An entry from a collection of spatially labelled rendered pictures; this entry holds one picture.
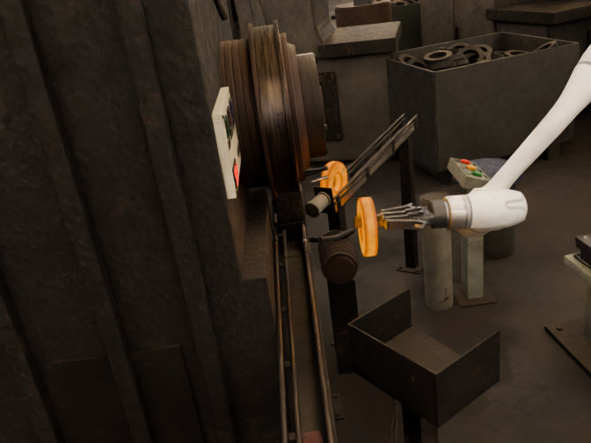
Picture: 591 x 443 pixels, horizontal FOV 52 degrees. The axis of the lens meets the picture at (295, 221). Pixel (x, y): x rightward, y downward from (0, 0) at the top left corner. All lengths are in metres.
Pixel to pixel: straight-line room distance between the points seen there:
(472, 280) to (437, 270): 0.20
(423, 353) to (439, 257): 1.14
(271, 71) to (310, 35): 2.87
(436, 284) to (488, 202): 1.10
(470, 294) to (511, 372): 0.50
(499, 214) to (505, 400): 0.88
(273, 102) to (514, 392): 1.39
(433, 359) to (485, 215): 0.39
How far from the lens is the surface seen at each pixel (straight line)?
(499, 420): 2.25
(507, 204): 1.65
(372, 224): 1.54
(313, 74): 1.59
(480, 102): 3.97
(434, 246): 2.59
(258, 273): 1.36
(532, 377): 2.43
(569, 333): 2.63
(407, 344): 1.54
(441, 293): 2.71
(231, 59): 1.57
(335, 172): 2.24
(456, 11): 5.90
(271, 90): 1.48
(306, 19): 4.35
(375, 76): 4.36
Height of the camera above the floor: 1.52
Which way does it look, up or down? 24 degrees down
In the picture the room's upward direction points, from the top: 8 degrees counter-clockwise
